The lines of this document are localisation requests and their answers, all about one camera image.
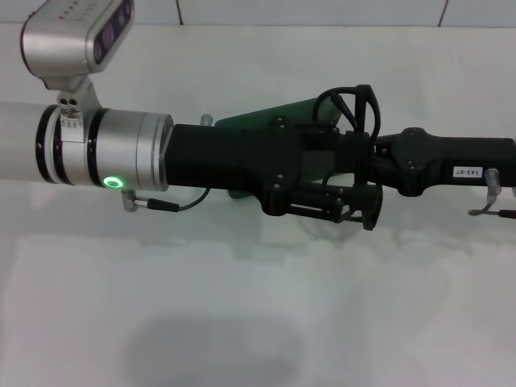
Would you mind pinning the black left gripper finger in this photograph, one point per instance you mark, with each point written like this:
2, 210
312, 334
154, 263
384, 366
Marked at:
314, 201

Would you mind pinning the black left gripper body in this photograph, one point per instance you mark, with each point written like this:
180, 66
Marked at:
225, 157

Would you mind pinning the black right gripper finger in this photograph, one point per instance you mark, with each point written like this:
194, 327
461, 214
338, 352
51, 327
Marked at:
389, 145
352, 161
385, 173

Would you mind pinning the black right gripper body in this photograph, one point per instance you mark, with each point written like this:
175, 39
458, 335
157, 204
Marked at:
451, 157

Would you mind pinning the green glasses case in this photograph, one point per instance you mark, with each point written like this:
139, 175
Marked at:
262, 115

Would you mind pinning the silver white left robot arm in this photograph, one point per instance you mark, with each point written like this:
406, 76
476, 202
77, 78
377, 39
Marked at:
121, 149

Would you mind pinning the silver cylindrical connector plug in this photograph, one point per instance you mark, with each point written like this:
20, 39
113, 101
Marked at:
493, 183
206, 119

